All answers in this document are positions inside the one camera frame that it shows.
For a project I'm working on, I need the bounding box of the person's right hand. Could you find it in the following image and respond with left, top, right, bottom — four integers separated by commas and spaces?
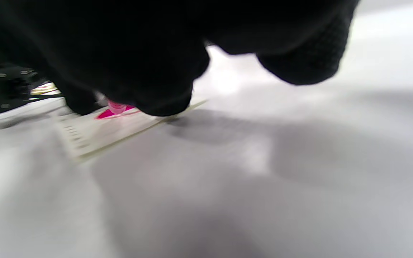
0, 0, 360, 117

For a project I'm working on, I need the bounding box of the lined paper with heart outline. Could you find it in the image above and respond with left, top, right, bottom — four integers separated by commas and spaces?
56, 99, 207, 160

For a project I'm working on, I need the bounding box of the pink glitter glue pen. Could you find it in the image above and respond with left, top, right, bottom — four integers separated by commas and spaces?
106, 100, 129, 115

